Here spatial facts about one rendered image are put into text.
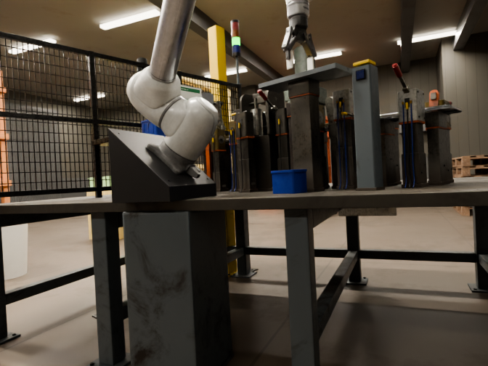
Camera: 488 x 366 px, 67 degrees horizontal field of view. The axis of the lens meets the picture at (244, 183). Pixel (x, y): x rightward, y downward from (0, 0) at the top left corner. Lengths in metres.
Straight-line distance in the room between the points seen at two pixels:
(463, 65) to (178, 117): 8.83
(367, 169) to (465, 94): 8.44
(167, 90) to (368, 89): 0.73
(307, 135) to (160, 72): 0.60
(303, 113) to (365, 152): 0.31
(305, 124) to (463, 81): 8.42
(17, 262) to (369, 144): 3.24
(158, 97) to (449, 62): 8.82
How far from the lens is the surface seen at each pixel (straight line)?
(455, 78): 9.79
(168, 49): 1.36
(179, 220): 1.35
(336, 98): 1.62
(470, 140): 9.64
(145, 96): 1.47
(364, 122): 1.38
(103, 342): 1.79
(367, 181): 1.37
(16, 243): 3.84
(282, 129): 1.72
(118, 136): 1.45
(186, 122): 1.41
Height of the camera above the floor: 0.76
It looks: 1 degrees down
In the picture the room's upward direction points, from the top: 3 degrees counter-clockwise
